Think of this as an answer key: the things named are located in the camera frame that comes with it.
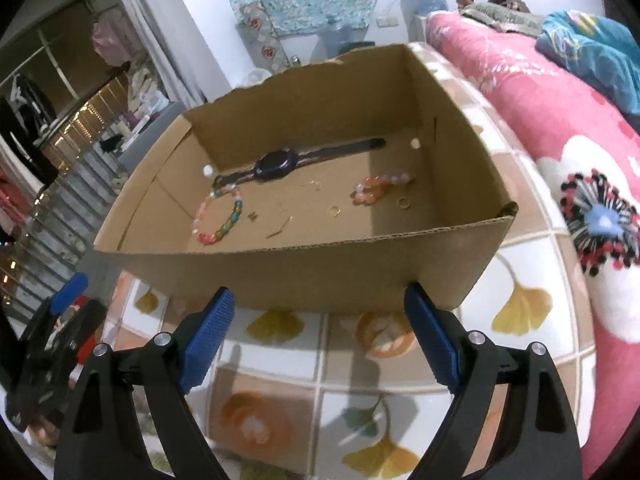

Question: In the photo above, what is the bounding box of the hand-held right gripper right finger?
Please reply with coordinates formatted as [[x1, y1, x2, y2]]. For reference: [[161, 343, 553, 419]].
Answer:
[[404, 281, 583, 480]]

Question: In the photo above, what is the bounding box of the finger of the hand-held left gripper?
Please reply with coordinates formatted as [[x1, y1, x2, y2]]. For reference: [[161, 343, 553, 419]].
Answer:
[[60, 300, 108, 361], [20, 273, 90, 356]]

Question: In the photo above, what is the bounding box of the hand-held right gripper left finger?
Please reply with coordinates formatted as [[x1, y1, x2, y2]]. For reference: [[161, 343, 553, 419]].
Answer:
[[54, 286, 236, 480]]

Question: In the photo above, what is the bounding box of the brown cardboard box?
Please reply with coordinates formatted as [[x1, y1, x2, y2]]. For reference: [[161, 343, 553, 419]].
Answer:
[[92, 42, 518, 311]]

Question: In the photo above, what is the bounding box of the blue yellow glass bead bracelet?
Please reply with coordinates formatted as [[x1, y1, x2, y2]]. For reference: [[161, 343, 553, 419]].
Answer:
[[191, 187, 244, 247]]

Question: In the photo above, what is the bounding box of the orange pink bead bracelet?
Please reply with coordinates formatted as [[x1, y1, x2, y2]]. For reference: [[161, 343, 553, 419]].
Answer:
[[350, 172, 416, 207]]

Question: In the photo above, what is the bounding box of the ginkgo print tablecloth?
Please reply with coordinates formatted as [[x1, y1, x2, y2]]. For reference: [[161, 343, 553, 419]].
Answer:
[[107, 42, 598, 480]]

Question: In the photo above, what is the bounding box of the red hanging garment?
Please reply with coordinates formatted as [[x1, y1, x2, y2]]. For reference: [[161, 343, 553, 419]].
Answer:
[[0, 170, 26, 236]]

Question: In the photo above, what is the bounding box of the metal railing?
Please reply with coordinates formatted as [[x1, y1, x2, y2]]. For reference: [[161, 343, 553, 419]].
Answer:
[[0, 70, 141, 321]]

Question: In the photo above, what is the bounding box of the gold bar pin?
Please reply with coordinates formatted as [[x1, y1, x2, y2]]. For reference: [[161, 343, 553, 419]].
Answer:
[[265, 216, 294, 239]]

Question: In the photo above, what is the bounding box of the black hanging garment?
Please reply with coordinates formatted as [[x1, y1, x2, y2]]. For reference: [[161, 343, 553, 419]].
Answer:
[[0, 75, 61, 186]]

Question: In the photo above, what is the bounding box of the dark round watch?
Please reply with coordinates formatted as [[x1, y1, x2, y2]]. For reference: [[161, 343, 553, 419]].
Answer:
[[212, 137, 387, 188]]

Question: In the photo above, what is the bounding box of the pale cloth pile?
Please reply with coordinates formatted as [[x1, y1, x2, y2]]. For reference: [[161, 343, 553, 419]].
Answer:
[[125, 60, 168, 116]]

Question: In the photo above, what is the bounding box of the pink floral bedspread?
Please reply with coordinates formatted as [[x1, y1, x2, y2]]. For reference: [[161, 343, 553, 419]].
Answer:
[[425, 10, 640, 480]]

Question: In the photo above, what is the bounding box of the pink hanging garment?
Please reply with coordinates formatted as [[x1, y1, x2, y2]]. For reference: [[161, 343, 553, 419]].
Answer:
[[92, 10, 138, 66]]

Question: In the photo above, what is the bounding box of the white curtain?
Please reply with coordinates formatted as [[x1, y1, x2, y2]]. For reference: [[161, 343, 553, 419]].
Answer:
[[107, 0, 231, 111]]

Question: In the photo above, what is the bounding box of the grey patchwork cloth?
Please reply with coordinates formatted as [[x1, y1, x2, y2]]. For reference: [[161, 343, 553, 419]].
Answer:
[[236, 2, 286, 71]]

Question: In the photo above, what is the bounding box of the blue blanket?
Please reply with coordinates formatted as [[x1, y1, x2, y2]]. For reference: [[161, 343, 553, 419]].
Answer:
[[535, 10, 640, 133]]

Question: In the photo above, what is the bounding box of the grey patterned quilt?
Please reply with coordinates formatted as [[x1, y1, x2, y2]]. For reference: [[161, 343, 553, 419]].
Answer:
[[460, 2, 546, 36]]

